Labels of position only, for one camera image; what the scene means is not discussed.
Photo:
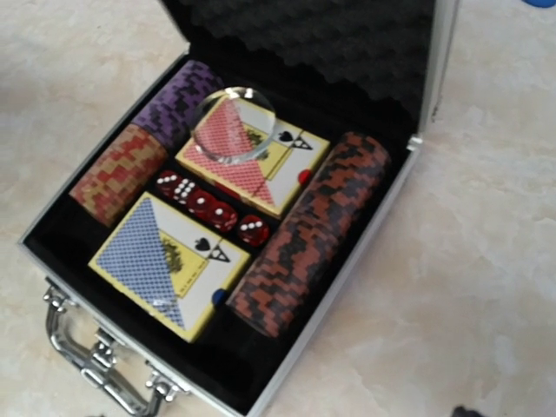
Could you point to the right poker chip row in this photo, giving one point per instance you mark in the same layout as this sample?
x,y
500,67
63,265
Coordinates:
x,y
273,290

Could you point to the poker chip row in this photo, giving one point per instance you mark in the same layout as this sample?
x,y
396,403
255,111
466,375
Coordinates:
x,y
273,290
160,127

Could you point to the blue playing card deck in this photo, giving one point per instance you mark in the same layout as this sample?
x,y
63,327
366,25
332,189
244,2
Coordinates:
x,y
171,266

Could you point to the red playing card deck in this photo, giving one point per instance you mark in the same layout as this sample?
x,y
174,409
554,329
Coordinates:
x,y
272,183

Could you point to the red dice row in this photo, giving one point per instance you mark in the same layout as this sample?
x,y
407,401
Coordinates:
x,y
205,206

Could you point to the clear round button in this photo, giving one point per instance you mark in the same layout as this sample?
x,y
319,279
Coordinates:
x,y
233,125

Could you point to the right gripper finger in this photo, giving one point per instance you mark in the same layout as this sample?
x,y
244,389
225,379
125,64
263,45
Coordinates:
x,y
461,411

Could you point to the left poker chip row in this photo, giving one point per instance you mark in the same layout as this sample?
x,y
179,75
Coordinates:
x,y
160,127

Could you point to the aluminium poker case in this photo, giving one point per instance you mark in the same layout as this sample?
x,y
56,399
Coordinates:
x,y
375,67

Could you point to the blue round button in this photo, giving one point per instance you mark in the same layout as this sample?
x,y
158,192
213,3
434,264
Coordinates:
x,y
543,4

